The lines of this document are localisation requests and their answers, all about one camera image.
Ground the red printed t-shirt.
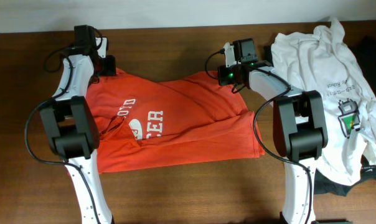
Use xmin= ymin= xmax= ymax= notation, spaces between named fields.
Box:
xmin=86 ymin=70 xmax=265 ymax=173

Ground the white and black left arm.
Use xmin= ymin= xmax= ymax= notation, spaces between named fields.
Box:
xmin=39 ymin=53 xmax=114 ymax=223

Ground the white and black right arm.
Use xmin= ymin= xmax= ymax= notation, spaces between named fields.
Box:
xmin=217 ymin=63 xmax=328 ymax=223

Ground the white crumpled t-shirt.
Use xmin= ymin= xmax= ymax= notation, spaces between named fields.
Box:
xmin=271 ymin=18 xmax=376 ymax=186

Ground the black garment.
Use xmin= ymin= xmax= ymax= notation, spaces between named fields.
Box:
xmin=350 ymin=36 xmax=376 ymax=97

